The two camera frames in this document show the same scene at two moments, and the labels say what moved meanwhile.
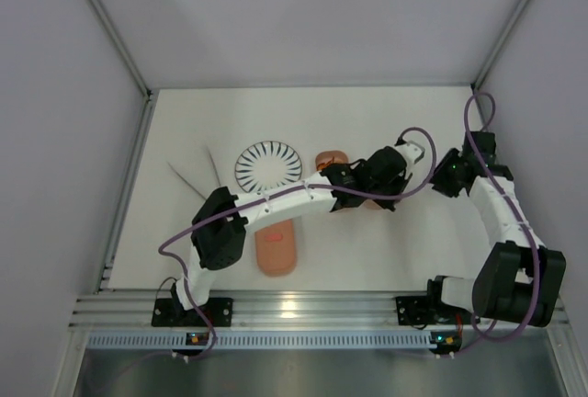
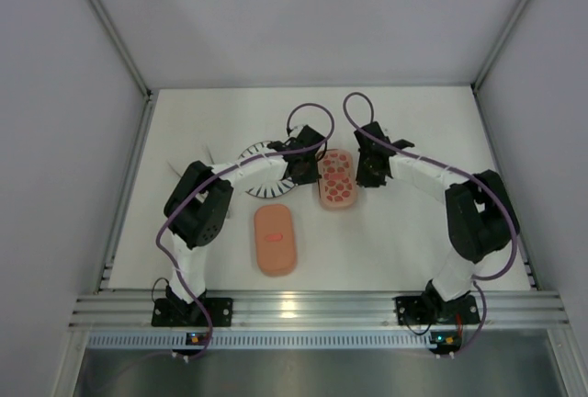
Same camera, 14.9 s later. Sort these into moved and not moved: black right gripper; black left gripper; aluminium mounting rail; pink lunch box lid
Moved: black left gripper; black right gripper
Not moved: pink lunch box lid; aluminium mounting rail
